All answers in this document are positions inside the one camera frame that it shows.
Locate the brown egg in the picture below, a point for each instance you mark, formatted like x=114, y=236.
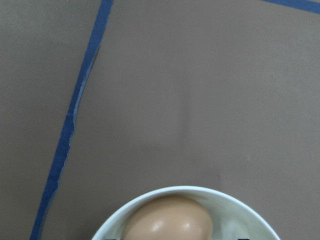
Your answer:
x=169, y=218

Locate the white ceramic bowl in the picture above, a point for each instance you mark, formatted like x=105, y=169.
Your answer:
x=232, y=219

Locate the blue tape line lengthwise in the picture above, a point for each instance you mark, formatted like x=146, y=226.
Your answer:
x=69, y=125

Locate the blue tape line crosswise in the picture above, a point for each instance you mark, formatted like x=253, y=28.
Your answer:
x=303, y=5

